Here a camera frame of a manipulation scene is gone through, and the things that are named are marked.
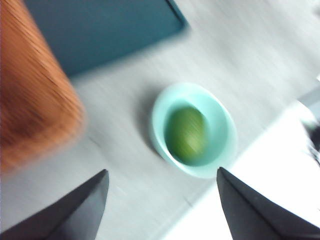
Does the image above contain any green avocado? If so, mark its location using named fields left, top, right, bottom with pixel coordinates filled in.
left=166, top=106, right=208, bottom=160

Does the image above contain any brown wicker basket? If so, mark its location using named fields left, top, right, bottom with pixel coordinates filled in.
left=0, top=0, right=88, bottom=173

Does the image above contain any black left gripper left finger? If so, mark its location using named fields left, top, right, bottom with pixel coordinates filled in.
left=0, top=169, right=110, bottom=240

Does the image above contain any black rectangular tray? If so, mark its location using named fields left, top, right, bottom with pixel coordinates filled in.
left=24, top=0, right=191, bottom=78

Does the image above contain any teal ribbed bowl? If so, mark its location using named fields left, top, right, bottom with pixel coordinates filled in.
left=151, top=82, right=238, bottom=180

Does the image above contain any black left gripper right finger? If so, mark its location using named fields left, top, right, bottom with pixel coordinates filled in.
left=216, top=166, right=320, bottom=240

